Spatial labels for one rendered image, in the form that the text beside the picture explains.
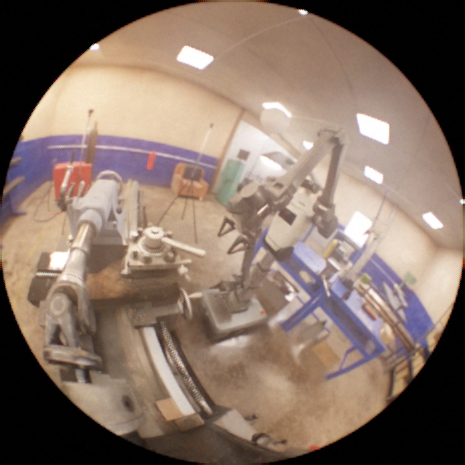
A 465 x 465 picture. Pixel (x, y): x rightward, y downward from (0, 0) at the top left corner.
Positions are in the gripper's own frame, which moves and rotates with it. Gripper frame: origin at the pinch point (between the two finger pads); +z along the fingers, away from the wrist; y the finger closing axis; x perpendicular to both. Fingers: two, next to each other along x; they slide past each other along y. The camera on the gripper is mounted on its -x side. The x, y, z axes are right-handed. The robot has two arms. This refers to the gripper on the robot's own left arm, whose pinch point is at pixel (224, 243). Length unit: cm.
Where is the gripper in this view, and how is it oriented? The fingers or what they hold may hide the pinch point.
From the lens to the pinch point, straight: 50.6
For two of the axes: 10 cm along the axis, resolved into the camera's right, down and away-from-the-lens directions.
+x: 5.4, 5.0, 6.7
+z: -7.5, 6.5, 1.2
